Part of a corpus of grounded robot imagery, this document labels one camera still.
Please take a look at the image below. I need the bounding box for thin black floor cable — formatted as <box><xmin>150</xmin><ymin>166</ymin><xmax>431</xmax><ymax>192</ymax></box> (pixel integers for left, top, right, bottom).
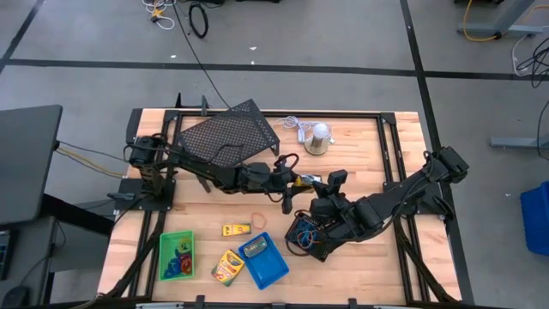
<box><xmin>535</xmin><ymin>99</ymin><xmax>549</xmax><ymax>162</ymax></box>

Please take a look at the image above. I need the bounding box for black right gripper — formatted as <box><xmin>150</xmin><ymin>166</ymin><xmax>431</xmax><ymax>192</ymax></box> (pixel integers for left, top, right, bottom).
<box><xmin>309</xmin><ymin>169</ymin><xmax>351</xmax><ymax>228</ymax></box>

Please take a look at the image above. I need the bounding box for black coiled floor cable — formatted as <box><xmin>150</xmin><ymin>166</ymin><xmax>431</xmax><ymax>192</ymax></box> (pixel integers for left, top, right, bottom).
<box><xmin>188</xmin><ymin>2</ymin><xmax>210</xmax><ymax>39</ymax></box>

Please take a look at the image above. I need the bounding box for black perforated metal stand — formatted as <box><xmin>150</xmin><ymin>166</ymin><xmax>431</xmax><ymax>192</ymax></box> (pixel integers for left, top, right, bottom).
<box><xmin>177</xmin><ymin>98</ymin><xmax>281</xmax><ymax>169</ymax></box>

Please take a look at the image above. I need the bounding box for orange rubber band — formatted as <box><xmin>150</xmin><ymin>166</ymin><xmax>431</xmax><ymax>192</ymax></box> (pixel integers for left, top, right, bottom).
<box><xmin>250</xmin><ymin>211</ymin><xmax>268</xmax><ymax>230</ymax></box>

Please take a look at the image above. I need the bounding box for grey desk base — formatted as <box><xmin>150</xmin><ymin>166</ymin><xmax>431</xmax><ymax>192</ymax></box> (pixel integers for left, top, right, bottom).
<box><xmin>455</xmin><ymin>0</ymin><xmax>546</xmax><ymax>39</ymax></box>

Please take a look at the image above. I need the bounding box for long black floor cable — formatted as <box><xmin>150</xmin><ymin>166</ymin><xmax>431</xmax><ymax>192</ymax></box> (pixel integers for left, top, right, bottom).
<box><xmin>170</xmin><ymin>0</ymin><xmax>232</xmax><ymax>111</ymax></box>

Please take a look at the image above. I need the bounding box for black aluminium table frame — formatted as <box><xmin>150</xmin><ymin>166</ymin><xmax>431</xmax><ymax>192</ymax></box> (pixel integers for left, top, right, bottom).
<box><xmin>102</xmin><ymin>109</ymin><xmax>462</xmax><ymax>309</ymax></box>

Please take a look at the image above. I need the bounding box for grey desk foot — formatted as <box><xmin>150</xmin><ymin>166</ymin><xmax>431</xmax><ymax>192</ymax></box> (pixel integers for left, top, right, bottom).
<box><xmin>490</xmin><ymin>136</ymin><xmax>549</xmax><ymax>150</ymax></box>

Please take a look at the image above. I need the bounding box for green plastic tray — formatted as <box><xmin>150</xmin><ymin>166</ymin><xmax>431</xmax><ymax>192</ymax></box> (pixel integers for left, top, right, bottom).
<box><xmin>158</xmin><ymin>230</ymin><xmax>196</xmax><ymax>282</ymax></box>

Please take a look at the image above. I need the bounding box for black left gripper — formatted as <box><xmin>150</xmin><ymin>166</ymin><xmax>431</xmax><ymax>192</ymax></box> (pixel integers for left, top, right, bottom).
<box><xmin>268</xmin><ymin>156</ymin><xmax>322</xmax><ymax>215</ymax></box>

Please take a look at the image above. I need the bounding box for blue plastic slotted basket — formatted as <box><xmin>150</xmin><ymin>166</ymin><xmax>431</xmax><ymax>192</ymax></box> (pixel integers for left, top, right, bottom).
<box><xmin>238</xmin><ymin>231</ymin><xmax>291</xmax><ymax>291</ymax></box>

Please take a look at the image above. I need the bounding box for white lamp cable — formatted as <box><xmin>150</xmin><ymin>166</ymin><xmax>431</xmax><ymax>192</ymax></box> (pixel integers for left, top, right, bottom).
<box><xmin>274</xmin><ymin>115</ymin><xmax>336</xmax><ymax>145</ymax></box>

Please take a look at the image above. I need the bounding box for small yellow crayon box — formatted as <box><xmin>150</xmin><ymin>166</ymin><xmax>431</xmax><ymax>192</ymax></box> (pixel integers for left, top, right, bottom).
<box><xmin>221</xmin><ymin>222</ymin><xmax>253</xmax><ymax>238</ymax></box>

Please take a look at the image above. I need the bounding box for white floor cable yellow plug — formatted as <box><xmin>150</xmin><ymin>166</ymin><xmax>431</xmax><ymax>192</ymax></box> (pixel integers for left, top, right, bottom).
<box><xmin>142</xmin><ymin>0</ymin><xmax>176</xmax><ymax>31</ymax></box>

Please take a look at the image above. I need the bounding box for blue storage bin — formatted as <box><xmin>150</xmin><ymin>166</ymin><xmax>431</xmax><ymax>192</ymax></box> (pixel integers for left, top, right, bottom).
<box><xmin>520</xmin><ymin>179</ymin><xmax>549</xmax><ymax>258</ymax></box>

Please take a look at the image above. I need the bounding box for black floor cable bundle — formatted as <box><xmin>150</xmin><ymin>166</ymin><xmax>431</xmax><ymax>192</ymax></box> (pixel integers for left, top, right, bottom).
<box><xmin>516</xmin><ymin>36</ymin><xmax>549</xmax><ymax>89</ymax></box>

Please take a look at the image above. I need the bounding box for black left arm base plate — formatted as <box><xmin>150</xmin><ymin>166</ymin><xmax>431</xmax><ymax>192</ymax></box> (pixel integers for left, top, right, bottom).
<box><xmin>114</xmin><ymin>178</ymin><xmax>177</xmax><ymax>212</ymax></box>

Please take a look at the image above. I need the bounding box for black plastic slotted basket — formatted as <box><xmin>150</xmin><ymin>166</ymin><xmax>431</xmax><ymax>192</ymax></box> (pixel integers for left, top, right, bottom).
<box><xmin>284</xmin><ymin>210</ymin><xmax>341</xmax><ymax>264</ymax></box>

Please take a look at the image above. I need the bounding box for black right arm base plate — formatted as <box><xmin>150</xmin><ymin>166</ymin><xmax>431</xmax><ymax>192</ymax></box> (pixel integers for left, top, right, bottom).
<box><xmin>383</xmin><ymin>179</ymin><xmax>455</xmax><ymax>215</ymax></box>

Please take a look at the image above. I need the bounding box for black desk leg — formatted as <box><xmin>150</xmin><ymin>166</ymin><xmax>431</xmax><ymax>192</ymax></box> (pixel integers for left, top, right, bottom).
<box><xmin>40</xmin><ymin>192</ymin><xmax>116</xmax><ymax>237</ymax></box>

